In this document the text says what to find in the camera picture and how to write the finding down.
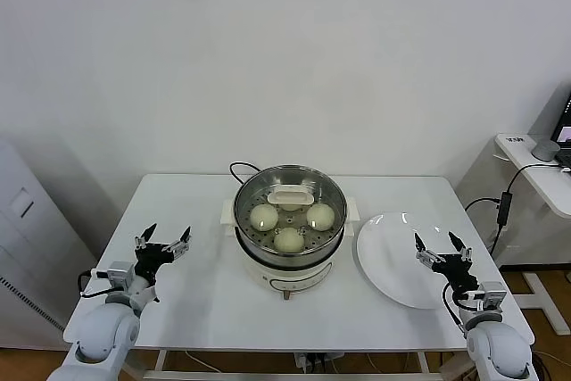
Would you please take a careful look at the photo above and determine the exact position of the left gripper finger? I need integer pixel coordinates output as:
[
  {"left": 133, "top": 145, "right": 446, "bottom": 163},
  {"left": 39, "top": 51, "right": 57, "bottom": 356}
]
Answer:
[
  {"left": 134, "top": 221, "right": 158, "bottom": 251},
  {"left": 161, "top": 225, "right": 193, "bottom": 261}
]

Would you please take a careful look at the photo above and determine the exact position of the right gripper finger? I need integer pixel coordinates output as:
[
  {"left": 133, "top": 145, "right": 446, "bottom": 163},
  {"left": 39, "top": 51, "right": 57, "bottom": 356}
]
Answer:
[
  {"left": 447, "top": 231, "right": 473, "bottom": 264},
  {"left": 413, "top": 232, "right": 443, "bottom": 269}
]

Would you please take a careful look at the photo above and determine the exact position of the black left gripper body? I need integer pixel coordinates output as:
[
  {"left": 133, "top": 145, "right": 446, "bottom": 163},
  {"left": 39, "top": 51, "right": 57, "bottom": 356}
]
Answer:
[{"left": 133, "top": 242, "right": 176, "bottom": 286}]

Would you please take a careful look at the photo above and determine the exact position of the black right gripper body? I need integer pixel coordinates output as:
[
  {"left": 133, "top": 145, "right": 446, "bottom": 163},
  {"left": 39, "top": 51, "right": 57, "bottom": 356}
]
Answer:
[{"left": 431, "top": 253, "right": 481, "bottom": 295}]

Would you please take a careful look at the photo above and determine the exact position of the glass lid with cream handle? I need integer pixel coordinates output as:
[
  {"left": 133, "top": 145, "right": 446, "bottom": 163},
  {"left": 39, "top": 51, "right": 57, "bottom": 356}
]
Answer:
[{"left": 234, "top": 167, "right": 347, "bottom": 252}]

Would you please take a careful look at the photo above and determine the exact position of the perforated steel steamer basket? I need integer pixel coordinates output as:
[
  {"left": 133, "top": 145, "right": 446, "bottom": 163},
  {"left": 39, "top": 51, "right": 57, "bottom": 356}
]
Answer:
[{"left": 233, "top": 166, "right": 348, "bottom": 266}]

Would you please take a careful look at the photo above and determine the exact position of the white round plate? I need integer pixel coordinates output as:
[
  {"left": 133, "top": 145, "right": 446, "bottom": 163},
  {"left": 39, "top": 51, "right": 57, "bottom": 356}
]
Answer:
[{"left": 355, "top": 212, "right": 468, "bottom": 310}]

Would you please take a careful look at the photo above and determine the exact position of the white side desk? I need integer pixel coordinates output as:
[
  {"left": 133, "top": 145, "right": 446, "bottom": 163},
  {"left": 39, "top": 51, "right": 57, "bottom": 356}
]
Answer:
[{"left": 493, "top": 133, "right": 571, "bottom": 335}]

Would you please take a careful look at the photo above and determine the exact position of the white electric cooker base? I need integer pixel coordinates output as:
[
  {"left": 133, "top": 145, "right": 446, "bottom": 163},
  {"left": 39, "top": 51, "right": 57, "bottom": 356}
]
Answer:
[{"left": 219, "top": 196, "right": 360, "bottom": 302}]

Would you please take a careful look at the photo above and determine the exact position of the white cabinet unit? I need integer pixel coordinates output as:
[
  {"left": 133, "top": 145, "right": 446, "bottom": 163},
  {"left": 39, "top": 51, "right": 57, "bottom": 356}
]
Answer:
[{"left": 0, "top": 133, "right": 97, "bottom": 351}]

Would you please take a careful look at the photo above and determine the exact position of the grey round desk gadget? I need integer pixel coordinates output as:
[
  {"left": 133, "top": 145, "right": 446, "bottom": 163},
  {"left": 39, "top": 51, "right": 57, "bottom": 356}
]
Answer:
[{"left": 530, "top": 138, "right": 561, "bottom": 162}]

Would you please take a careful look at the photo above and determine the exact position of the white power strip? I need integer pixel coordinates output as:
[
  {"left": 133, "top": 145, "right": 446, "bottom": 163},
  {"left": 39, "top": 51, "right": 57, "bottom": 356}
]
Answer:
[{"left": 293, "top": 352, "right": 344, "bottom": 376}]

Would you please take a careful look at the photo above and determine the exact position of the dark laptop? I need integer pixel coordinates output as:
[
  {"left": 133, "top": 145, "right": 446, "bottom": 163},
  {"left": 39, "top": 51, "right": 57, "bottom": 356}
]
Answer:
[{"left": 549, "top": 90, "right": 571, "bottom": 166}]

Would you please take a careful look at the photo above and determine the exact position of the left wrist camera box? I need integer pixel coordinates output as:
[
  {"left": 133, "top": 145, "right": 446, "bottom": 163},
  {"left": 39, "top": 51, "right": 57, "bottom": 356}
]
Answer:
[{"left": 91, "top": 261, "right": 135, "bottom": 292}]

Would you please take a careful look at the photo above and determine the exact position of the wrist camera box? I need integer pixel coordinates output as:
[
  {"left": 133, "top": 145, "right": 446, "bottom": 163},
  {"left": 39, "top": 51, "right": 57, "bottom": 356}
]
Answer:
[
  {"left": 91, "top": 261, "right": 135, "bottom": 292},
  {"left": 468, "top": 281, "right": 509, "bottom": 311}
]

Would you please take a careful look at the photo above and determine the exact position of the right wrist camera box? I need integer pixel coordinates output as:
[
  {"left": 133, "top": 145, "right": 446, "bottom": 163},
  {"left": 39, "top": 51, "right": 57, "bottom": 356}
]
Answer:
[{"left": 468, "top": 281, "right": 509, "bottom": 311}]

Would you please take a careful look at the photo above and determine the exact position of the black laptop adapter cable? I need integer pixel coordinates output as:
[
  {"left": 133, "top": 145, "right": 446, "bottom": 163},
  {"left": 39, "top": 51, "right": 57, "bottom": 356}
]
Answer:
[{"left": 464, "top": 164, "right": 571, "bottom": 257}]

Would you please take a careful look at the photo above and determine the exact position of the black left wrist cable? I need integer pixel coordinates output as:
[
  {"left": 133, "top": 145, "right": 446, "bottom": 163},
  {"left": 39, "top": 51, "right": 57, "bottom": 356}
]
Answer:
[{"left": 78, "top": 269, "right": 111, "bottom": 300}]

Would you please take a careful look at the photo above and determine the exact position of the black cooker power cord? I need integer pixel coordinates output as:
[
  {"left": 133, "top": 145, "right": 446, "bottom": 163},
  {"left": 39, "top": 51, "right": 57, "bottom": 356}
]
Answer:
[{"left": 228, "top": 162, "right": 264, "bottom": 188}]

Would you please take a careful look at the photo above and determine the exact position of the white table frame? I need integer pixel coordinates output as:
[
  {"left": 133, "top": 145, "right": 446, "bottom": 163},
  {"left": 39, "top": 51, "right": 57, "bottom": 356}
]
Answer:
[{"left": 124, "top": 347, "right": 478, "bottom": 381}]

